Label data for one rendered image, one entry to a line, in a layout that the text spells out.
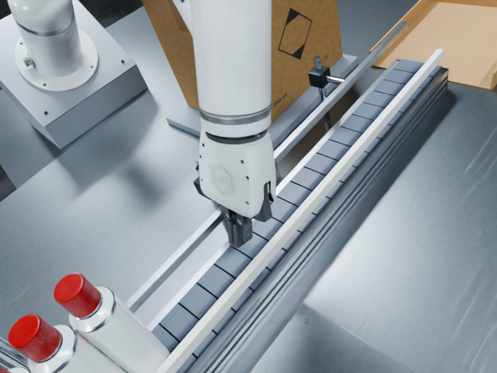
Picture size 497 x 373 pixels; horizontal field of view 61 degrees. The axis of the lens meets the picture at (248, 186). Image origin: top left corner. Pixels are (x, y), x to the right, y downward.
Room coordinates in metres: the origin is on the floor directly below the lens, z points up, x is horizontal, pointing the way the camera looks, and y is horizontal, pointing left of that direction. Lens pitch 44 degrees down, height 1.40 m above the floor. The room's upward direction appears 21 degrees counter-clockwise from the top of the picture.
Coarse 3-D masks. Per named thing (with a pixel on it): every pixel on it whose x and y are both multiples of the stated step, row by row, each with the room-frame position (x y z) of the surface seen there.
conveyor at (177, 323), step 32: (416, 64) 0.68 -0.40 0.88; (384, 96) 0.62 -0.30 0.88; (416, 96) 0.59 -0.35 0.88; (352, 128) 0.57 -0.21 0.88; (384, 128) 0.54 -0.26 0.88; (320, 160) 0.52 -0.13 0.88; (288, 192) 0.48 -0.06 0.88; (256, 224) 0.44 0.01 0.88; (224, 256) 0.40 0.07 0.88; (192, 288) 0.37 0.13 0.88; (224, 288) 0.35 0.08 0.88; (256, 288) 0.33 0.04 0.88; (192, 320) 0.32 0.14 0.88; (224, 320) 0.30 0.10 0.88; (192, 352) 0.28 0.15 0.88
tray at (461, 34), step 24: (432, 0) 0.96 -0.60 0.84; (456, 0) 0.91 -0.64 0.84; (480, 0) 0.87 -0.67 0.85; (408, 24) 0.89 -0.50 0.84; (432, 24) 0.87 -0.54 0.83; (456, 24) 0.83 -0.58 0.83; (480, 24) 0.80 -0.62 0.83; (408, 48) 0.81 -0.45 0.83; (432, 48) 0.78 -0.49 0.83; (456, 48) 0.74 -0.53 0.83; (480, 48) 0.72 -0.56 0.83; (456, 72) 0.67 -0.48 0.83; (480, 72) 0.64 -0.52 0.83
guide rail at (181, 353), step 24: (408, 96) 0.57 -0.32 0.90; (384, 120) 0.53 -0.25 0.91; (360, 144) 0.49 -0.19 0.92; (336, 168) 0.46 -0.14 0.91; (312, 192) 0.43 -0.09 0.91; (264, 264) 0.35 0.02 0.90; (240, 288) 0.32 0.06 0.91; (216, 312) 0.30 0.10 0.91; (192, 336) 0.28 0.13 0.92; (168, 360) 0.26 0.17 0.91
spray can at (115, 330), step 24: (72, 288) 0.27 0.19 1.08; (96, 288) 0.29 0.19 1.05; (72, 312) 0.26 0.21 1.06; (96, 312) 0.26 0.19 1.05; (120, 312) 0.27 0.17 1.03; (96, 336) 0.25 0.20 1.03; (120, 336) 0.26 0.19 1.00; (144, 336) 0.27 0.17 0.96; (120, 360) 0.25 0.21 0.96; (144, 360) 0.25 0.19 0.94
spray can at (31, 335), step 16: (32, 320) 0.25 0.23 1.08; (16, 336) 0.24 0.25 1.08; (32, 336) 0.24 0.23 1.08; (48, 336) 0.24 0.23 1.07; (64, 336) 0.25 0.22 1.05; (80, 336) 0.26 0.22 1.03; (32, 352) 0.23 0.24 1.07; (48, 352) 0.23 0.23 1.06; (64, 352) 0.24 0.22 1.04; (80, 352) 0.24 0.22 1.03; (96, 352) 0.25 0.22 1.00; (32, 368) 0.23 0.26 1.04; (48, 368) 0.23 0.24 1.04; (64, 368) 0.23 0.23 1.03; (80, 368) 0.23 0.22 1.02; (96, 368) 0.24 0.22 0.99; (112, 368) 0.25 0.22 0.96
